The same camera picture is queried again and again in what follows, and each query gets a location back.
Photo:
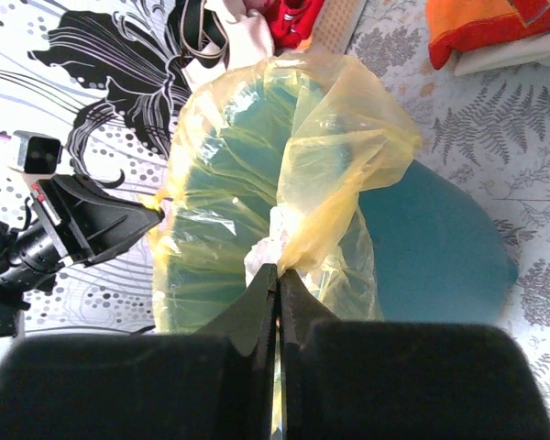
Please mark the cream canvas tote bag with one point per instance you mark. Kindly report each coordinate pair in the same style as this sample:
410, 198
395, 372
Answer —
218, 36

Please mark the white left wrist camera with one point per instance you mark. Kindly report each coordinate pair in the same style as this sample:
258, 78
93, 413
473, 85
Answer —
37, 153

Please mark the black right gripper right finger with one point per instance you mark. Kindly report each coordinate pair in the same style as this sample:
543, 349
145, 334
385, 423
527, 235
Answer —
298, 310

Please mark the crumpled white paper trash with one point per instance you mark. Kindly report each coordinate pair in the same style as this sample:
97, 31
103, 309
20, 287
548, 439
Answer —
268, 250

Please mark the red garment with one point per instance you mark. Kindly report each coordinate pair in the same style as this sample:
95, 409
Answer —
291, 22

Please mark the yellow plastic trash bag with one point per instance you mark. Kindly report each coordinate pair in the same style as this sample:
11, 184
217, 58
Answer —
303, 134

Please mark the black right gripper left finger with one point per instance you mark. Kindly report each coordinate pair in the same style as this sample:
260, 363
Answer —
249, 324

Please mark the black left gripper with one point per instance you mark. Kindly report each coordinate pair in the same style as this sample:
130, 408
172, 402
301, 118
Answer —
76, 222

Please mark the teal plastic trash bin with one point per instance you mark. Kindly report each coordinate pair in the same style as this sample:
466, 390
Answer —
421, 250

